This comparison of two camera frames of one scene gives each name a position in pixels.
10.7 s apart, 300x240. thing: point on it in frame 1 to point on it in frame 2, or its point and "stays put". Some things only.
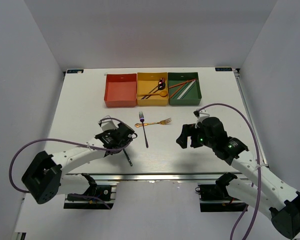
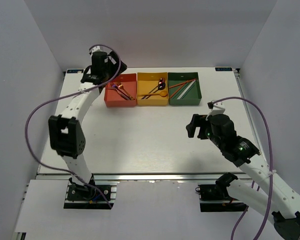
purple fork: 142,119 to 128,97
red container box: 121,90 stays put
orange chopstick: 178,89 stays put
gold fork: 164,122 to 120,86
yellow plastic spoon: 163,93 stays put
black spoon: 161,86 stays put
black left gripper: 110,131 to 115,58
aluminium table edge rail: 151,177 stays put
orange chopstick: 183,83 stays put
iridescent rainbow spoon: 161,80 stays put
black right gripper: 186,131 to 197,121
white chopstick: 186,90 stays put
